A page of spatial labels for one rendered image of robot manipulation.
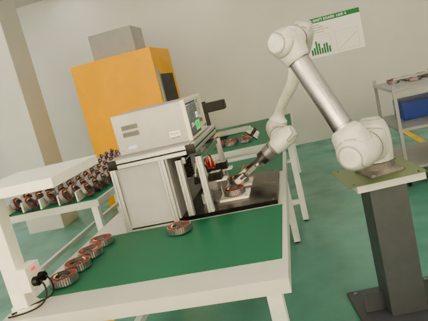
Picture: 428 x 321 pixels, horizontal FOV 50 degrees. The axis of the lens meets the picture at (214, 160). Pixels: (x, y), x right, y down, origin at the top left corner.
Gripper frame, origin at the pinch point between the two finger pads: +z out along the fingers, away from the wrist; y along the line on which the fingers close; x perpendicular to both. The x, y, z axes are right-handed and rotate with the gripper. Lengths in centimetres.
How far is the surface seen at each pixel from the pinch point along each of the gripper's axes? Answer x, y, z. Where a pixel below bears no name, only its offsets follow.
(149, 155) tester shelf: 42, -46, 13
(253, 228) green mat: -11, -73, -7
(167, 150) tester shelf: 38, -46, 5
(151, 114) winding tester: 57, -32, 2
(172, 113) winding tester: 50, -32, -6
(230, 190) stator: 2.1, -28.9, 0.6
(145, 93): 121, 323, 93
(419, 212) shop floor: -127, 110, -60
